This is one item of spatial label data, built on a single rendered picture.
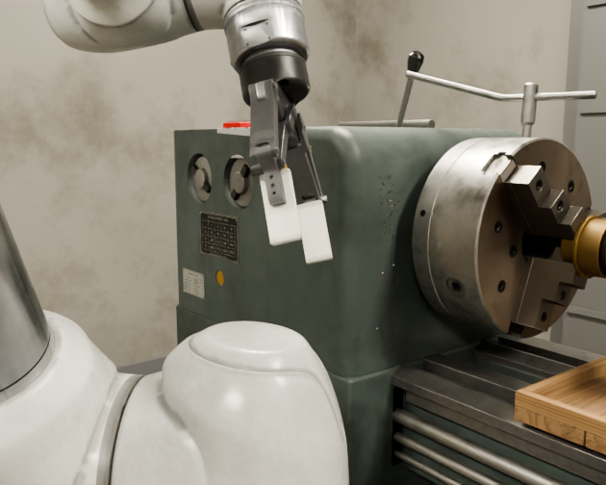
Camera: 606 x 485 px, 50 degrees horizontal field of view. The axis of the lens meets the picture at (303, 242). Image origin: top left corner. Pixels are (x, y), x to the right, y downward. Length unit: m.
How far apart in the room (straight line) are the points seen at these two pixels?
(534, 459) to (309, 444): 0.53
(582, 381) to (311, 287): 0.43
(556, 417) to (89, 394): 0.58
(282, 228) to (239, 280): 0.65
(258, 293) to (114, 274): 2.13
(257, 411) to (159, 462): 0.09
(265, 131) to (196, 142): 0.75
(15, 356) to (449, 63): 3.30
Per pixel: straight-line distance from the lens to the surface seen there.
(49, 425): 0.52
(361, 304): 1.01
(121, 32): 0.76
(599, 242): 0.98
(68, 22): 0.79
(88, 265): 3.23
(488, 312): 0.99
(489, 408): 0.99
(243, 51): 0.71
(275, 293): 1.15
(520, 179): 0.97
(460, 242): 0.96
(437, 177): 1.03
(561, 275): 1.02
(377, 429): 1.11
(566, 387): 1.00
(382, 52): 3.98
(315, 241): 0.74
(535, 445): 0.97
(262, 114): 0.63
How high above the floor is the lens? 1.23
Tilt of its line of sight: 9 degrees down
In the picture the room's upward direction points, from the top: straight up
